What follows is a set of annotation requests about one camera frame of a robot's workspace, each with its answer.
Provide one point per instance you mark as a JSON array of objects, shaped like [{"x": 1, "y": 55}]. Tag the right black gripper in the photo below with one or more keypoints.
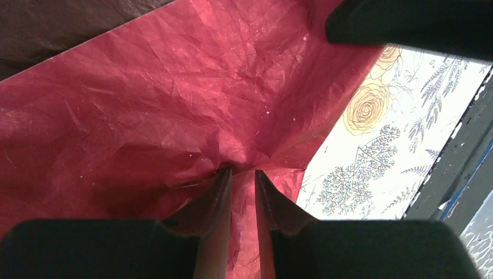
[{"x": 462, "y": 28}]

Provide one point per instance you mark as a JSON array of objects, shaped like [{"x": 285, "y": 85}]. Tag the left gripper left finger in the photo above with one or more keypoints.
[{"x": 191, "y": 243}]

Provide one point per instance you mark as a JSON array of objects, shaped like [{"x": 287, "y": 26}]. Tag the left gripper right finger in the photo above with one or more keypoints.
[{"x": 294, "y": 244}]

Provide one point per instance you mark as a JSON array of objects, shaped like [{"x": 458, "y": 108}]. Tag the dark red wrapping paper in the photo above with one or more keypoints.
[{"x": 125, "y": 109}]

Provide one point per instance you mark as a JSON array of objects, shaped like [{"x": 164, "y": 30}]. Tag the floral tablecloth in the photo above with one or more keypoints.
[{"x": 382, "y": 148}]

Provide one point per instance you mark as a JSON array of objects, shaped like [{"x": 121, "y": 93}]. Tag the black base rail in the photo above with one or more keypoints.
[{"x": 459, "y": 180}]

